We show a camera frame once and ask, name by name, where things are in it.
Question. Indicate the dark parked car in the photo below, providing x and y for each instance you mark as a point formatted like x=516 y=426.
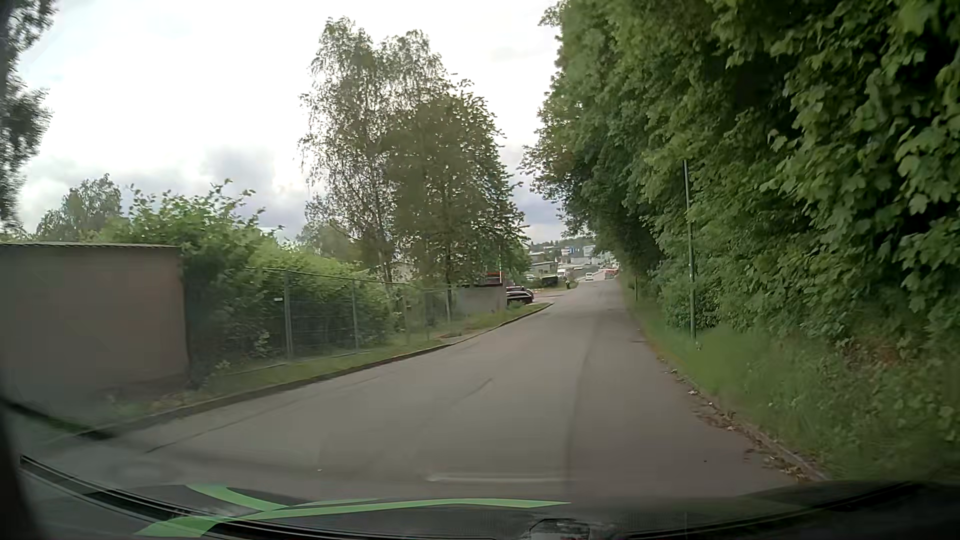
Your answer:
x=518 y=294

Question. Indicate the distant buildings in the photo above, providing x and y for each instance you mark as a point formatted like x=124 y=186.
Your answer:
x=570 y=259

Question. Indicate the tall birch trees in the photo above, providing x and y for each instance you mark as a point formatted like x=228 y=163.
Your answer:
x=412 y=165

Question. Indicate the grey asphalt road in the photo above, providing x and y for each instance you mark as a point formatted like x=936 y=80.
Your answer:
x=525 y=405

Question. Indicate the grass verge with kerb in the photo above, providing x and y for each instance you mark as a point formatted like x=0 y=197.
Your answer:
x=300 y=371

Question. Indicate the thin metal pole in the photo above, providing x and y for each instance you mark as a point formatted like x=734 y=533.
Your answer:
x=689 y=247

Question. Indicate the car's own bonnet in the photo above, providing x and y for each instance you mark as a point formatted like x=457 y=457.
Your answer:
x=480 y=517

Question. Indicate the green bushes behind fence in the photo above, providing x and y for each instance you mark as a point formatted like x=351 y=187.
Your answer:
x=225 y=277

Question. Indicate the dense wood of trees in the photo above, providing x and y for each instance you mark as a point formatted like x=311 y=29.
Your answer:
x=787 y=150

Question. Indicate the overgrown grass verge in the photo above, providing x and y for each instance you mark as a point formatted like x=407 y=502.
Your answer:
x=810 y=390

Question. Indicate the brown flat-roofed garage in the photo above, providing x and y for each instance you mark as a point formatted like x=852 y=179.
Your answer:
x=90 y=319

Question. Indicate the distant tree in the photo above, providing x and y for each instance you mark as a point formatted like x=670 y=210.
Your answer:
x=81 y=210

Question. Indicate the dark tree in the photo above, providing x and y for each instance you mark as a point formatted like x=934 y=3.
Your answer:
x=19 y=112

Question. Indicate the grey concrete wall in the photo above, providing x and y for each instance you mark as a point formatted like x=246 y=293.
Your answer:
x=480 y=299

